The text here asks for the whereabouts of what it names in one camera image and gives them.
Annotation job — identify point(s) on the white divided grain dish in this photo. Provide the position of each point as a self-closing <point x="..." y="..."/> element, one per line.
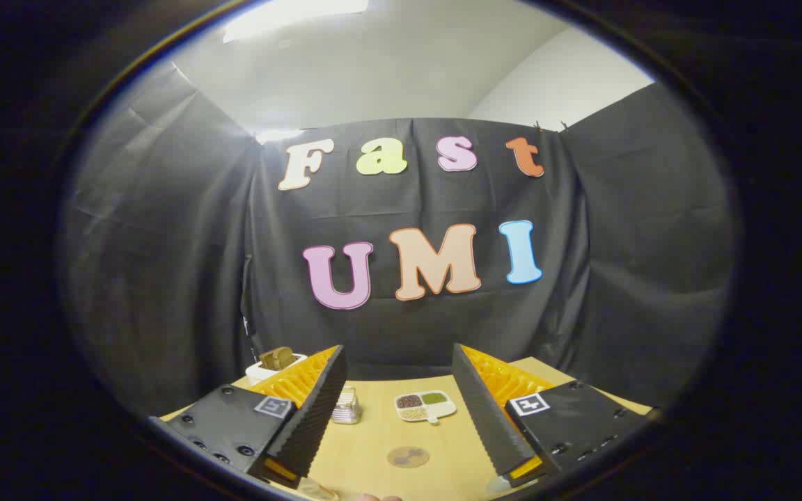
<point x="425" y="406"/>

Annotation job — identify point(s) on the small faceted glass jar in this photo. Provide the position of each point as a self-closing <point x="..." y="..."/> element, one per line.
<point x="347" y="407"/>

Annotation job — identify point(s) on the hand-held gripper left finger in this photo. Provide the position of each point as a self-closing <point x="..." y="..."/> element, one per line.
<point x="317" y="417"/>

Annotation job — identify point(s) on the white square holder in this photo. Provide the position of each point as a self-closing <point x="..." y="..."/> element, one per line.
<point x="262" y="372"/>

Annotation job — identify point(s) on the black backdrop cloth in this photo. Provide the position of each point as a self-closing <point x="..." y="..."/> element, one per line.
<point x="617" y="243"/>

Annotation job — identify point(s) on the brown bread slices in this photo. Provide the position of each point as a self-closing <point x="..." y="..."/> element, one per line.
<point x="277" y="358"/>

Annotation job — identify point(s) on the wooden table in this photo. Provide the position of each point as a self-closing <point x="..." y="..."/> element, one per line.
<point x="373" y="459"/>

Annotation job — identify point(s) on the round brown coaster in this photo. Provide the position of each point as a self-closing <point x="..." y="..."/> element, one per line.
<point x="408" y="457"/>

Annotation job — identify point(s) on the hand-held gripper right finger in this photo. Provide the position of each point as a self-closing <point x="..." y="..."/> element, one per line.
<point x="484" y="417"/>

